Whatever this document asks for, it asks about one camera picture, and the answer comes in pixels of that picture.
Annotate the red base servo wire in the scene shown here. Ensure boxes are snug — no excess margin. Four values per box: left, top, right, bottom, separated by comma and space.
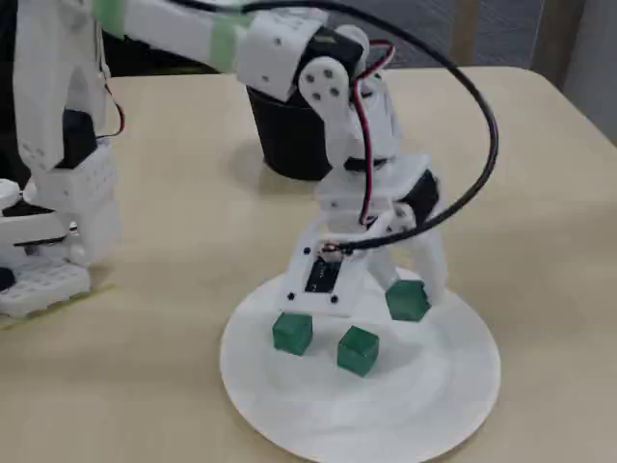
103, 62, 126, 141

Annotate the red white gripper servo wire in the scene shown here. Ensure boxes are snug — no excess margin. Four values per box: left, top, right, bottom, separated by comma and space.
351, 42, 396, 228

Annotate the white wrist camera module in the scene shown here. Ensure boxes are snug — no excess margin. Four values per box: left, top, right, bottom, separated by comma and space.
279, 216, 387, 318

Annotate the black cup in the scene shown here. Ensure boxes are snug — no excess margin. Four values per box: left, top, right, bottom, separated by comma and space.
245, 84, 338, 182

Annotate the green cube block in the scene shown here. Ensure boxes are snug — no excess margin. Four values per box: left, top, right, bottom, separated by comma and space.
335, 325, 381, 377
385, 279, 431, 323
271, 311, 314, 357

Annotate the white paper plate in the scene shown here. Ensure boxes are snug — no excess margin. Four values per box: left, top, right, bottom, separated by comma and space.
219, 269, 502, 463

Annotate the wooden partition post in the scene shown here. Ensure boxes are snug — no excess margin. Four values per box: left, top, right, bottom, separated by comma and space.
452, 0, 479, 68

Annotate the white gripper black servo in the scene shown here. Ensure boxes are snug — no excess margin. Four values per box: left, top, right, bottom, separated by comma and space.
315, 154, 448, 308

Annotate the yellow green base mat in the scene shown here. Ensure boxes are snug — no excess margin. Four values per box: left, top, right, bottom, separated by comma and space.
0, 284, 117, 330

